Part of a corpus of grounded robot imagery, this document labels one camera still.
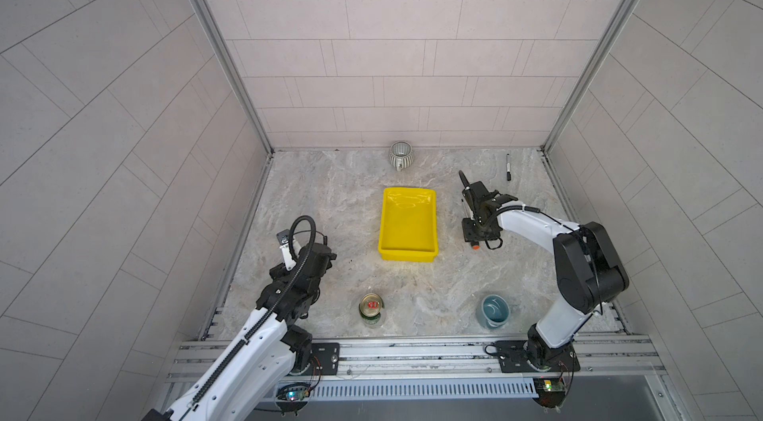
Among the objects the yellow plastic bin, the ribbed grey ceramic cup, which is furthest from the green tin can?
the ribbed grey ceramic cup

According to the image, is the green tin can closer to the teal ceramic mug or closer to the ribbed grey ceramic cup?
the teal ceramic mug

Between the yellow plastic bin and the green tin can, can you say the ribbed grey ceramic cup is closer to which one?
Answer: the yellow plastic bin

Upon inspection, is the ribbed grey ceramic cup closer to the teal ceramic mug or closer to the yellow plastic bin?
the yellow plastic bin

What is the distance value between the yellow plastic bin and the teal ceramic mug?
183 mm

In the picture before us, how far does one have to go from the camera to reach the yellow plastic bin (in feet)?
2.89

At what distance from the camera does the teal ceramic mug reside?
2.42ft
